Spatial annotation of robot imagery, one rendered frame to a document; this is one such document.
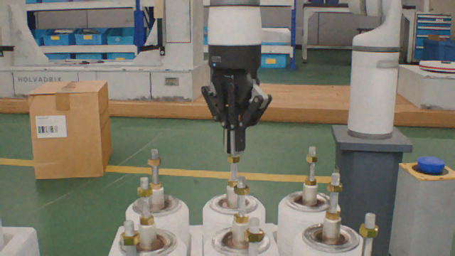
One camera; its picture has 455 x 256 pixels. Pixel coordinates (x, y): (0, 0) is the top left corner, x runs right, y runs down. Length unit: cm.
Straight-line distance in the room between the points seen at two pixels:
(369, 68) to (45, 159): 112
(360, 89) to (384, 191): 21
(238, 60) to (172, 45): 193
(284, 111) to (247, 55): 174
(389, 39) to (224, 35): 38
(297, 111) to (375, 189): 145
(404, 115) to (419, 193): 174
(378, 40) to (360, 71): 7
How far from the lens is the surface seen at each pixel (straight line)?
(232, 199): 66
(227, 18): 58
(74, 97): 151
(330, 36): 872
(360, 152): 87
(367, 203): 91
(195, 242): 71
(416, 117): 241
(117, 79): 256
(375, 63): 86
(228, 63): 58
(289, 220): 66
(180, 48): 249
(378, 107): 87
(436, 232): 70
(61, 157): 157
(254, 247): 43
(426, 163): 67
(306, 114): 231
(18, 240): 79
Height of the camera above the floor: 52
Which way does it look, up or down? 14 degrees down
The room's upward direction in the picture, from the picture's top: straight up
